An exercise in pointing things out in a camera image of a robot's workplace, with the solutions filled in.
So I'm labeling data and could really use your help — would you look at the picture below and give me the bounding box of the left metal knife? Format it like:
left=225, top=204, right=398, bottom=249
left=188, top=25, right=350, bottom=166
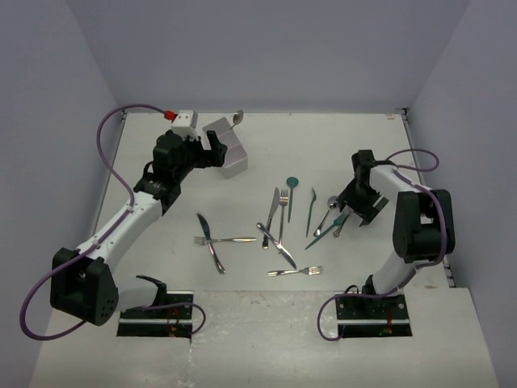
left=196, top=213, right=226, bottom=275

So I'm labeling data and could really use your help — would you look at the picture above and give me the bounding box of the teal plastic fork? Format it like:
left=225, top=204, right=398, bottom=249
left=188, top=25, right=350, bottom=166
left=305, top=213, right=349, bottom=250

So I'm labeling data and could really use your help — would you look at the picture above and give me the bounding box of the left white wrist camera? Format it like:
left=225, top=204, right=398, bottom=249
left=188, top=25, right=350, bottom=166
left=170, top=110, right=198, bottom=137

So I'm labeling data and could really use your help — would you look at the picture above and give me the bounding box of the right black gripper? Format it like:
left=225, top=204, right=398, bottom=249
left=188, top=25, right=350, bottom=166
left=337, top=179, right=389, bottom=227

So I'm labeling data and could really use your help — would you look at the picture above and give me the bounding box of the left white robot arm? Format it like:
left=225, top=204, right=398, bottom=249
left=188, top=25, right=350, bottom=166
left=50, top=130, right=228, bottom=326

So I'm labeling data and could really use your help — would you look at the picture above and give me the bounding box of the crossing metal knife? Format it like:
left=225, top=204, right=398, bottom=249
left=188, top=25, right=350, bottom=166
left=256, top=222, right=297, bottom=269

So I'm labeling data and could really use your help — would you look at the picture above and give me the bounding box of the white three-compartment container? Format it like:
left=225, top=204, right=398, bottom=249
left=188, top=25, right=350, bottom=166
left=203, top=117, right=248, bottom=179

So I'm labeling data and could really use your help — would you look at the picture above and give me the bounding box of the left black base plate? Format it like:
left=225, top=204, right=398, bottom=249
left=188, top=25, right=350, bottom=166
left=116, top=306, right=194, bottom=339

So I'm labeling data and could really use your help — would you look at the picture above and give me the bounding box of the upright metal fork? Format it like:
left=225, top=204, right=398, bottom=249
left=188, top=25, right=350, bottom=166
left=277, top=189, right=288, bottom=248

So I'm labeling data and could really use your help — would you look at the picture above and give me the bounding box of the teal plastic knife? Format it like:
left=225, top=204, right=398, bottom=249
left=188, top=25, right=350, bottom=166
left=305, top=187, right=317, bottom=237

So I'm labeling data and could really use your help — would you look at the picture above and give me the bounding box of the teal plastic spoon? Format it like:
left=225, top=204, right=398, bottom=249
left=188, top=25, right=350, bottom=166
left=286, top=176, right=299, bottom=222

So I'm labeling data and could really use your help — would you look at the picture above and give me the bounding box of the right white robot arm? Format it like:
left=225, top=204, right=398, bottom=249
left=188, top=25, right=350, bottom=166
left=337, top=150, right=456, bottom=318

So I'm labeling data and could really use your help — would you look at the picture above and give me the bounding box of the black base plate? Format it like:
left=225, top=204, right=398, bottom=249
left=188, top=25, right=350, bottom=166
left=335, top=294, right=412, bottom=339
left=116, top=306, right=194, bottom=339

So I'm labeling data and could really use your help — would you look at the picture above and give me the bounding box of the long upright metal knife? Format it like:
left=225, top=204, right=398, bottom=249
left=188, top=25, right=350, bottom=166
left=262, top=188, right=280, bottom=249

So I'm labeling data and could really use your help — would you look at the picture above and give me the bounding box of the metal fork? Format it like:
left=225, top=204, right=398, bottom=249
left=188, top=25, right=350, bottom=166
left=277, top=189, right=288, bottom=248
left=193, top=236, right=257, bottom=245
left=267, top=266, right=323, bottom=276

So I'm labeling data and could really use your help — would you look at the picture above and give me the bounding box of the round metal ladle spoon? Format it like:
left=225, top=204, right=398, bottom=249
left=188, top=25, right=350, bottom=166
left=230, top=109, right=244, bottom=130

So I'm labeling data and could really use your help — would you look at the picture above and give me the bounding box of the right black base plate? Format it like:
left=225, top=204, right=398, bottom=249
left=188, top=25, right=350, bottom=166
left=335, top=294, right=412, bottom=339

